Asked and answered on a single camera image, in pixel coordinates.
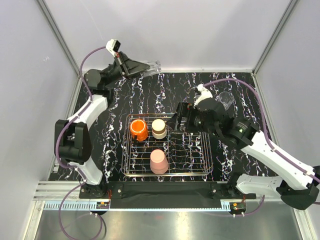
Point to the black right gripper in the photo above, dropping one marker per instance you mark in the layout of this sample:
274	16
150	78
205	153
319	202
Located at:
183	109

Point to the small clear glass cup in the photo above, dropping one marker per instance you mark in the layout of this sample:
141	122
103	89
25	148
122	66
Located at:
153	69

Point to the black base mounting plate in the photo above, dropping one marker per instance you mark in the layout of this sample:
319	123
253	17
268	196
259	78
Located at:
142	195

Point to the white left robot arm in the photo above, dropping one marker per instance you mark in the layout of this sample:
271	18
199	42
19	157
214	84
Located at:
72	137

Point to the beige brown ceramic cup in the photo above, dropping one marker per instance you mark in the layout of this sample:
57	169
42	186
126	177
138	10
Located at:
159	130

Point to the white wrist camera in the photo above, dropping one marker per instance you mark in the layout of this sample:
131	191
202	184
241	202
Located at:
202	94
113	46

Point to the black marbled table mat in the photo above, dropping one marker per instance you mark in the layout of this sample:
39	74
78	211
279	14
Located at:
161	94

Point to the orange translucent plastic cup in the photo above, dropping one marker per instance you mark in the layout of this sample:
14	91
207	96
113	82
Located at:
139	130

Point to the metal wire dish rack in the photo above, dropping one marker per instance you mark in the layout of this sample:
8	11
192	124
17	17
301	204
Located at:
188	154

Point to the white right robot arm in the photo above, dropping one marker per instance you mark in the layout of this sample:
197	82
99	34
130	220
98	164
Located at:
296	183

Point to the large clear glass cup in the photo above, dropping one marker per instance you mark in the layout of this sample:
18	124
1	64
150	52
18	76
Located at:
226	99

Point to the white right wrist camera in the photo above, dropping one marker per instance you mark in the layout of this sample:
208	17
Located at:
202	94

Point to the pink plastic cup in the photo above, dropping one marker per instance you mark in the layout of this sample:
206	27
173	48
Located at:
158	162

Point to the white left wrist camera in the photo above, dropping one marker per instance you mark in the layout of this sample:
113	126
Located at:
113	46

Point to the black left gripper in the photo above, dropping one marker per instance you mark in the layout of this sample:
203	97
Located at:
127	66

